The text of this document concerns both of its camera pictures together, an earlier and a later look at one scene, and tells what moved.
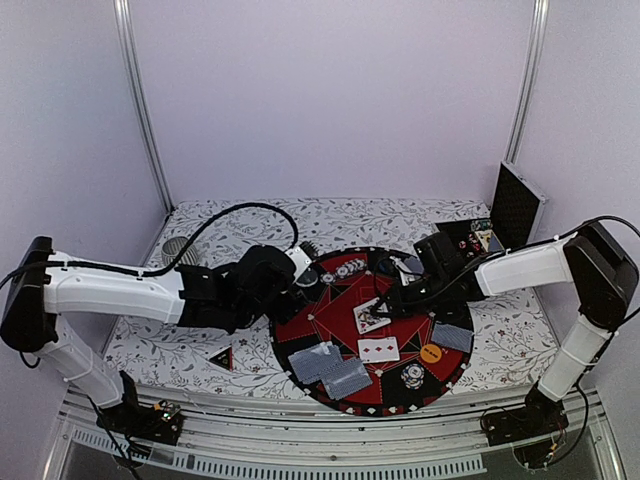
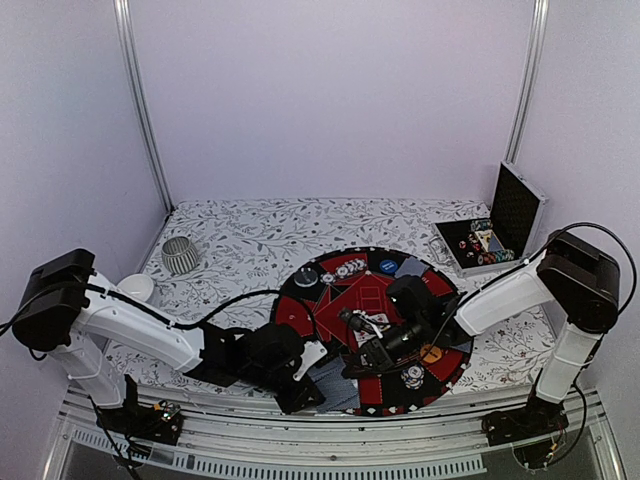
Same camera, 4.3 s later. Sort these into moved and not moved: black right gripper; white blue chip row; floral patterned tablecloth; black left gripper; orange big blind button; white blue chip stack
Moved: black right gripper; black left gripper
Not moved: white blue chip row; white blue chip stack; orange big blind button; floral patterned tablecloth
